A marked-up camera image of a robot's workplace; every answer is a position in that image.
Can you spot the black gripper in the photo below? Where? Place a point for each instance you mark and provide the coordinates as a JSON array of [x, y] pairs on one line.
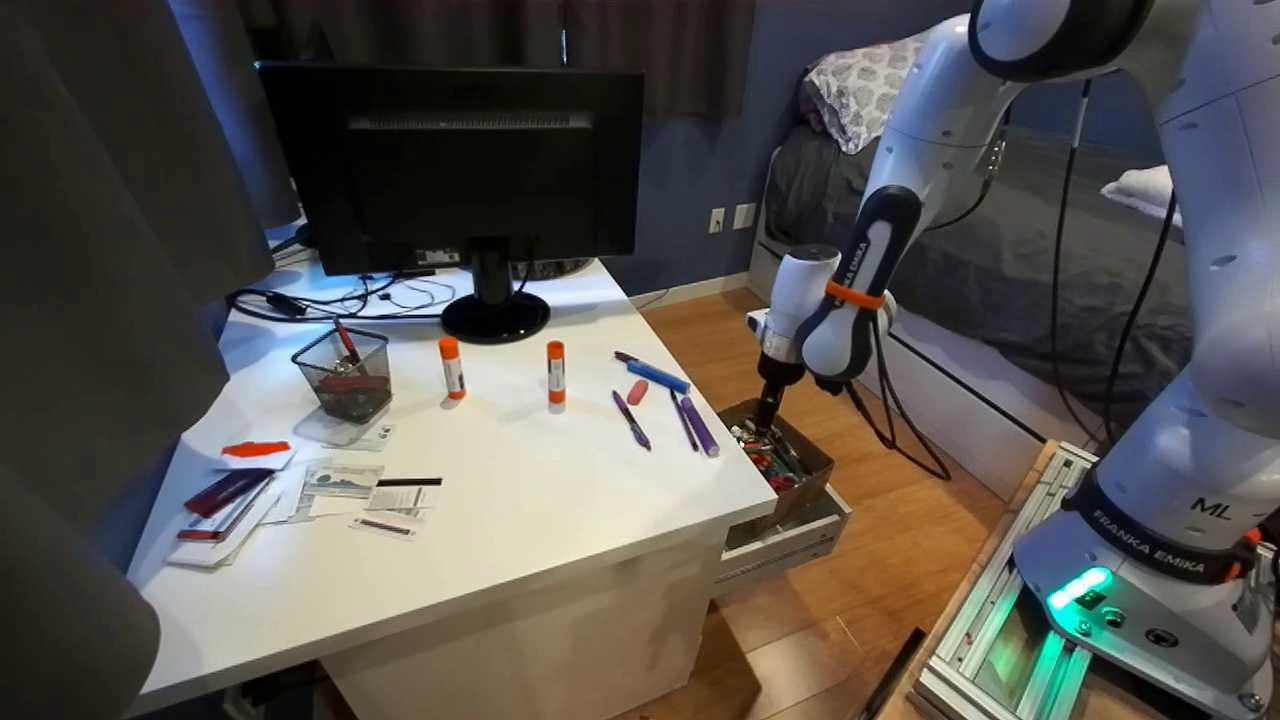
[[781, 374]]

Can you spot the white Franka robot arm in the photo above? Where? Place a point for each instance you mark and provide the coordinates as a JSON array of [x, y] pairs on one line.
[[1200, 332]]

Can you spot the white desk drawer unit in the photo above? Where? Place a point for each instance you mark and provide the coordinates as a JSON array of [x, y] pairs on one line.
[[535, 625]]

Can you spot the thick purple marker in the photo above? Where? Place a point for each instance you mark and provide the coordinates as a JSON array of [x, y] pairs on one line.
[[701, 431]]

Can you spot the blue pen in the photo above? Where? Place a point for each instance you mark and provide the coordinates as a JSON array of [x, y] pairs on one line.
[[659, 377]]

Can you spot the white open drawer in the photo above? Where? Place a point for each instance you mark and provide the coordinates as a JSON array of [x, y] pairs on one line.
[[781, 545]]

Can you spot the red eraser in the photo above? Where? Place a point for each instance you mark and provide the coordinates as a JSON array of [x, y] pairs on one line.
[[639, 389]]

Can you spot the purple and black pen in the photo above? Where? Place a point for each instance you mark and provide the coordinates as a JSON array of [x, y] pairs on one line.
[[630, 419]]

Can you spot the orange capped glue stick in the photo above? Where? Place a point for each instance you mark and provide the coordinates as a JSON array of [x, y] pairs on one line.
[[455, 369], [559, 377]]

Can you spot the dark grey bed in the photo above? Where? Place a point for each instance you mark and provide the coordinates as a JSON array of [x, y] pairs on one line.
[[985, 266]]

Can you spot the patterned grey pillow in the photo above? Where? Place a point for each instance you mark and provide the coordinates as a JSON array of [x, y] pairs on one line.
[[865, 86]]

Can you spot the black strip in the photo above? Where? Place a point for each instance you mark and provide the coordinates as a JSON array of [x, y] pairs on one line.
[[409, 481]]

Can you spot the black computer monitor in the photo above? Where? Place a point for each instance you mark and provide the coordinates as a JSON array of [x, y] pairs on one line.
[[455, 172]]

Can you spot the black mesh pen cup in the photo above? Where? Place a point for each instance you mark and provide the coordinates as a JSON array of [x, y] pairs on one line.
[[348, 385]]

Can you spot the white pillow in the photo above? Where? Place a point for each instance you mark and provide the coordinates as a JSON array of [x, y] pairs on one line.
[[1146, 189]]

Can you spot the white paper cards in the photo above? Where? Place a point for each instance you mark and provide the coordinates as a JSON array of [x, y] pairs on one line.
[[348, 488]]

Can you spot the red marker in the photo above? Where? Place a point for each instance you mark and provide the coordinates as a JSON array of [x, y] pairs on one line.
[[252, 451]]

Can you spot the maroon case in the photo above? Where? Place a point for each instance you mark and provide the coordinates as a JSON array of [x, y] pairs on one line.
[[226, 494]]

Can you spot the grey curtain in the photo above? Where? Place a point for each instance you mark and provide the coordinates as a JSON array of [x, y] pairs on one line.
[[92, 266]]

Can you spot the white wall outlet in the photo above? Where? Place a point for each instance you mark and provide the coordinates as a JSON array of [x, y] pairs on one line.
[[745, 215], [717, 219]]

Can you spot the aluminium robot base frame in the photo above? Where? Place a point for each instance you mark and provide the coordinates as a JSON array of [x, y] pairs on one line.
[[985, 652]]

